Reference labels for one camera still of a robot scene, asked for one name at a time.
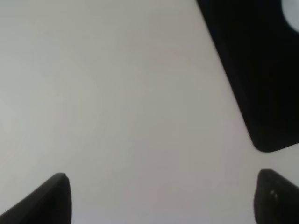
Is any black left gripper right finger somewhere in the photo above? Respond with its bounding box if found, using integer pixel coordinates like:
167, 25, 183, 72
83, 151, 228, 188
254, 169, 299, 224

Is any white computer mouse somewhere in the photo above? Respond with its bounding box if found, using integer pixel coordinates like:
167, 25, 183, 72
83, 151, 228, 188
282, 0, 299, 32

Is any black rectangular mouse pad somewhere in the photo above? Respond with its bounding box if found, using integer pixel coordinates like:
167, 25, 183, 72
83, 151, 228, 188
198, 0, 299, 153

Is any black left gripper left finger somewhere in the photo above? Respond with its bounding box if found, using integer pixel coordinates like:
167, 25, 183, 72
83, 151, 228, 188
0, 173, 72, 224

